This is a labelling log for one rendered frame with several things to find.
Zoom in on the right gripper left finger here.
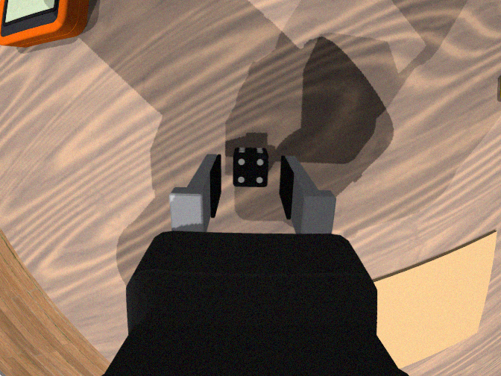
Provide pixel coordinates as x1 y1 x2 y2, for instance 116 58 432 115
169 154 221 232

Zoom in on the tan flat mat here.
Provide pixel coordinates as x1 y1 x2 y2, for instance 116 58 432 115
372 230 497 369

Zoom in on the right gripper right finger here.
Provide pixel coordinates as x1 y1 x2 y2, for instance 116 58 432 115
280 156 336 234

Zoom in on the orange digital multimeter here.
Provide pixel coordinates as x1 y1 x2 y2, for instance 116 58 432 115
0 0 89 48

